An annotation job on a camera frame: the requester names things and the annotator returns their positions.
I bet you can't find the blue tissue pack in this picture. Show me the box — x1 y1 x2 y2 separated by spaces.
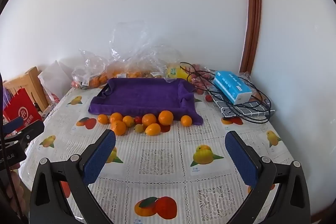
213 70 252 105

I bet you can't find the large orange mandarin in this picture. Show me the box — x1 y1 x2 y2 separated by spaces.
142 113 157 127
158 110 174 126
110 120 127 136

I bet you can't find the wooden chair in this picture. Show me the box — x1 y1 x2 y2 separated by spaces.
3 67 50 114

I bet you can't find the yellow bagged fruit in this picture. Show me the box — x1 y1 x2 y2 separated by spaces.
166 64 188 80

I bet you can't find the red paper bag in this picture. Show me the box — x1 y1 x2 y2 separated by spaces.
3 88 42 132

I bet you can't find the person's left hand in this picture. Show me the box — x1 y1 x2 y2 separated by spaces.
7 164 27 214

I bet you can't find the small round orange kumquat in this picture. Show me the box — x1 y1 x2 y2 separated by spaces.
122 115 135 128

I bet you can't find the oval orange kumquat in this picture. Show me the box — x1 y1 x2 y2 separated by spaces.
145 123 161 136

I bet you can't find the fruit-print lace tablecloth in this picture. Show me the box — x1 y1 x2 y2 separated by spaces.
18 86 297 224

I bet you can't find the grey checked cloth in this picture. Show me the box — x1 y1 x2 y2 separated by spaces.
211 93 276 118

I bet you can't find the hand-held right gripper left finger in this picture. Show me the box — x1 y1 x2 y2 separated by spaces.
29 130 117 224

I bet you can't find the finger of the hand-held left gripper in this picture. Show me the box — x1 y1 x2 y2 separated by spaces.
5 120 45 147
3 117 25 135

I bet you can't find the brown wooden door frame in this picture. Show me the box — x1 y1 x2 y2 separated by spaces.
239 0 263 75

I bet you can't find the purple towel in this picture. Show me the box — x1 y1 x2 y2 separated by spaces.
88 77 204 126

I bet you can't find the white plastic bag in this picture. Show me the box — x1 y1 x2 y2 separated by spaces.
39 60 74 109

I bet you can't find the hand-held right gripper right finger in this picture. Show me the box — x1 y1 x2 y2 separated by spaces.
225 130 311 224

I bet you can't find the bagged orange pile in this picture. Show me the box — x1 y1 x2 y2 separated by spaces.
73 71 109 89
109 67 159 79

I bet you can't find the large clear plastic bag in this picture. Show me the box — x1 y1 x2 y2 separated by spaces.
108 21 182 80

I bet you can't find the pile of red jujubes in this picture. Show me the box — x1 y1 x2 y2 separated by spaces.
188 64 218 91

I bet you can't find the black wire rack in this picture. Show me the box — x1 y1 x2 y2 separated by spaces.
180 62 272 125

